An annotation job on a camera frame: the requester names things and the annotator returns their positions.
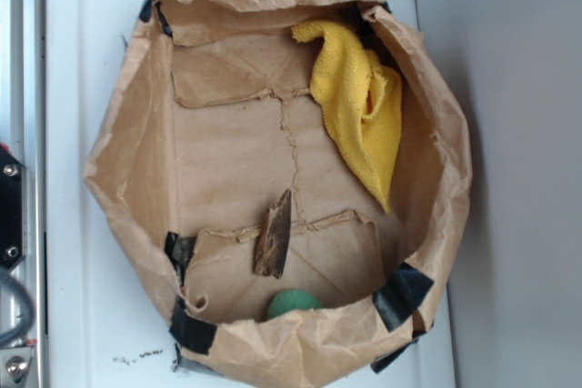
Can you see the yellow cloth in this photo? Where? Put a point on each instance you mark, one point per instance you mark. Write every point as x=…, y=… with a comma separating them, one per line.
x=361, y=103

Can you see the brown wood bark piece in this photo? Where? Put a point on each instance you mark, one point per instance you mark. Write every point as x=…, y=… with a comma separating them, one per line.
x=273, y=242

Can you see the brown paper bag bin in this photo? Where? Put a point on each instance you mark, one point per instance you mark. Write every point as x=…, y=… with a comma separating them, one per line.
x=210, y=122

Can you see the green ball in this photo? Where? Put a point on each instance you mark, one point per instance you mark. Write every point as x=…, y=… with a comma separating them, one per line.
x=290, y=300

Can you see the black mounting plate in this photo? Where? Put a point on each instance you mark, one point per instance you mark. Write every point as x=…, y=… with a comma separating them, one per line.
x=11, y=213

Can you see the aluminium frame rail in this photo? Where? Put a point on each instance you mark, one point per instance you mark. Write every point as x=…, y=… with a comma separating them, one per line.
x=24, y=361

